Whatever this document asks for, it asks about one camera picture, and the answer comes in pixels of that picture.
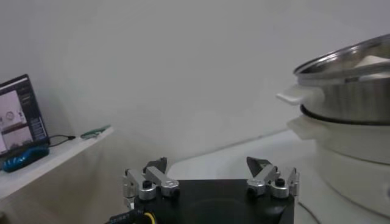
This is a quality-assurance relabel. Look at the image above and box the dark blue pouch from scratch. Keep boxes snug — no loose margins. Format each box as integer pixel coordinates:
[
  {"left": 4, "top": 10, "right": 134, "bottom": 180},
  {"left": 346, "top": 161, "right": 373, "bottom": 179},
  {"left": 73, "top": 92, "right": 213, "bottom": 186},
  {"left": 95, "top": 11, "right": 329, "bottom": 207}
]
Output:
[{"left": 1, "top": 145, "right": 51, "bottom": 173}]

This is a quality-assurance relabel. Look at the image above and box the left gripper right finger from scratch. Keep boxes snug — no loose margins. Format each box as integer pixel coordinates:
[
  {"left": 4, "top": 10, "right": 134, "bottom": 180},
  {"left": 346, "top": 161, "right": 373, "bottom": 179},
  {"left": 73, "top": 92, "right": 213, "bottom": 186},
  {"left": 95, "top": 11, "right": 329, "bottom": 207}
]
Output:
[{"left": 246, "top": 156, "right": 301, "bottom": 200}]

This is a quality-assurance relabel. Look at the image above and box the thin black laptop cable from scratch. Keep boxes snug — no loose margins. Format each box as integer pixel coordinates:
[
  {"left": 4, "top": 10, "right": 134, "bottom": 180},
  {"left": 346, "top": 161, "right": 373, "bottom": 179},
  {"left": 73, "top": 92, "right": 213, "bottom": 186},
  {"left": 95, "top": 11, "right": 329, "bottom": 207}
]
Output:
[{"left": 48, "top": 134, "right": 77, "bottom": 148}]

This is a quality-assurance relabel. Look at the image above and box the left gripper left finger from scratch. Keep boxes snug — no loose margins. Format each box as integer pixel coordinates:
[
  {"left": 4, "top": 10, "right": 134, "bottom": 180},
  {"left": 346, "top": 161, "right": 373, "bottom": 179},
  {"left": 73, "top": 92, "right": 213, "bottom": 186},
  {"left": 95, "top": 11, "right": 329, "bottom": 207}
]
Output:
[{"left": 121, "top": 156, "right": 181, "bottom": 211}]

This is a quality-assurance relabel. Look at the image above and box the white side table with laptop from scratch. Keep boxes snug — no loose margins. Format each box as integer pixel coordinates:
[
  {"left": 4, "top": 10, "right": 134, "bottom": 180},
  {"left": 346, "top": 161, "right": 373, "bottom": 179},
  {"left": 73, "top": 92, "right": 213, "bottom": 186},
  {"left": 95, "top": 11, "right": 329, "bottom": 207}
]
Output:
[{"left": 0, "top": 126, "right": 115, "bottom": 200}]

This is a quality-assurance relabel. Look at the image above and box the laptop screen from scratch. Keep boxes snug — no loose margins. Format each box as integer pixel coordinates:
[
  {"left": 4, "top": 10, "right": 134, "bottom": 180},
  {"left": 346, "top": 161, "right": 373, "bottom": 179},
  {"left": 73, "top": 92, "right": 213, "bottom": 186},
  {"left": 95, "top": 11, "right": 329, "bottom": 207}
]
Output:
[{"left": 0, "top": 74, "right": 51, "bottom": 159}]

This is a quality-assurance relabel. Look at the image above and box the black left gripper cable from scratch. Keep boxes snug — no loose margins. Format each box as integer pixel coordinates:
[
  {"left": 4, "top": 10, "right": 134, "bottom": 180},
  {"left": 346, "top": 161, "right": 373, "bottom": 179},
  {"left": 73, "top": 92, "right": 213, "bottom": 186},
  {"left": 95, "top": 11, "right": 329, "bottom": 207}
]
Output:
[{"left": 105, "top": 209, "right": 157, "bottom": 224}]

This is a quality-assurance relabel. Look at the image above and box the white electric pot base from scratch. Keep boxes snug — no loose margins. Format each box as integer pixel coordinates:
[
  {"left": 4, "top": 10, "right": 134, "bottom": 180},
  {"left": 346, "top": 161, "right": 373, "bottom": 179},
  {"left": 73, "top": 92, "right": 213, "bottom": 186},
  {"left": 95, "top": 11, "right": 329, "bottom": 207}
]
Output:
[{"left": 286, "top": 115, "right": 390, "bottom": 219}]

